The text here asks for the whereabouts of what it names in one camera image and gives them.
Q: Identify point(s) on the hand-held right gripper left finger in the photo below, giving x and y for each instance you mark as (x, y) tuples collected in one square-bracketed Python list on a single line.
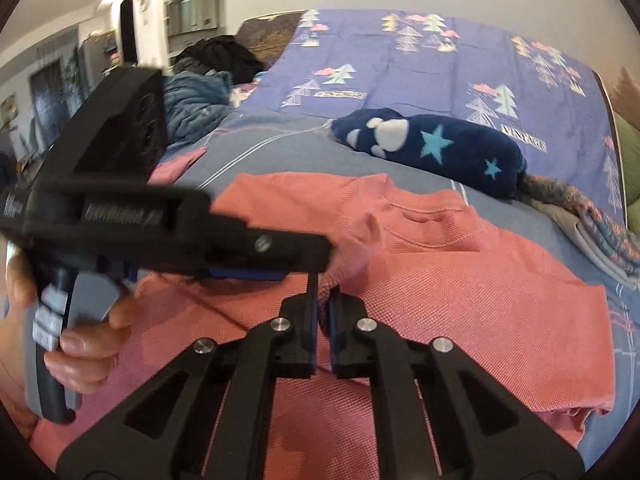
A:
[(311, 332)]

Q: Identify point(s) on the pink knit shirt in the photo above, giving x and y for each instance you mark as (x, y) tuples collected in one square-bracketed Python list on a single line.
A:
[(450, 285)]

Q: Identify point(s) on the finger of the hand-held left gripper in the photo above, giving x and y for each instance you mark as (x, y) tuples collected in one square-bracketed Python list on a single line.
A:
[(280, 250)]

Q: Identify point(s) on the navy star-print plush garment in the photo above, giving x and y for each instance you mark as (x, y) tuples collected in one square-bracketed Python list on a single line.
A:
[(450, 152)]

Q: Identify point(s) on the purple tree-print blanket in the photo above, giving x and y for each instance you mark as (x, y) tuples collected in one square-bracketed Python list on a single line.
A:
[(400, 75)]

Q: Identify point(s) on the folded grey cloth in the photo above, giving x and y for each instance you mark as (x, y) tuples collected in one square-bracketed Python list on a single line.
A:
[(592, 245)]

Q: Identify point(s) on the person's left hand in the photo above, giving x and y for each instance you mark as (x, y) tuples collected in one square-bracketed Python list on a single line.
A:
[(87, 360)]

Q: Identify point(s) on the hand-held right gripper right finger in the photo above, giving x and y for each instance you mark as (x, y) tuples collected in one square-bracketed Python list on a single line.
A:
[(334, 332)]

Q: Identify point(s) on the blue-grey striped bedsheet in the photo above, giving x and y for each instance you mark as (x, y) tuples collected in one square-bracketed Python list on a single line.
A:
[(280, 152)]

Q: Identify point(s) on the green cushion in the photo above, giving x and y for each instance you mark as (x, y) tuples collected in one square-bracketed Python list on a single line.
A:
[(629, 142)]

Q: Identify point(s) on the small pink cloth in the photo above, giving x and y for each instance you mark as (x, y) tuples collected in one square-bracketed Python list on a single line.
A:
[(175, 167)]

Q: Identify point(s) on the glass cabinet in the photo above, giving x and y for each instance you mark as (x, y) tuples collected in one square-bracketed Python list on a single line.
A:
[(192, 10)]

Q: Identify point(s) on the tan cushion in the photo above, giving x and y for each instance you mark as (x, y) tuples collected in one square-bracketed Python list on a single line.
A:
[(627, 95)]

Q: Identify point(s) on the folded floral cloth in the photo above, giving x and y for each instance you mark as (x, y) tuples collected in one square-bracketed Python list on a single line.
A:
[(590, 215)]

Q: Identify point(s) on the black clothes pile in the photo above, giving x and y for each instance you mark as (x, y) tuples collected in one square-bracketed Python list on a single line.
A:
[(220, 55)]

